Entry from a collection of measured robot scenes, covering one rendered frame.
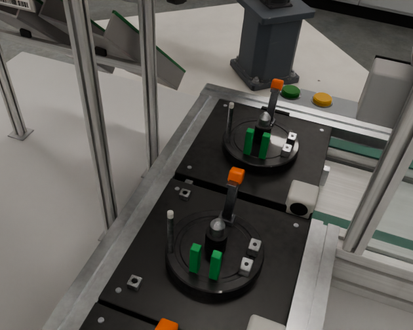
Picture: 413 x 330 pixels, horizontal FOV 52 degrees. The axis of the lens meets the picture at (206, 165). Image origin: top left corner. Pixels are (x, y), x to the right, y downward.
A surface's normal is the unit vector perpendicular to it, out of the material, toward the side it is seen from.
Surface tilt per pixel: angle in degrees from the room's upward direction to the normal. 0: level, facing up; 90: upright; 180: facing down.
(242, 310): 0
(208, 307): 0
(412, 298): 90
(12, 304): 0
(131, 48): 90
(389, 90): 90
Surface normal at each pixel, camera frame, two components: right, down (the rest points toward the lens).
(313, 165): 0.05, -0.73
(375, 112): -0.34, 0.64
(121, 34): 0.86, 0.38
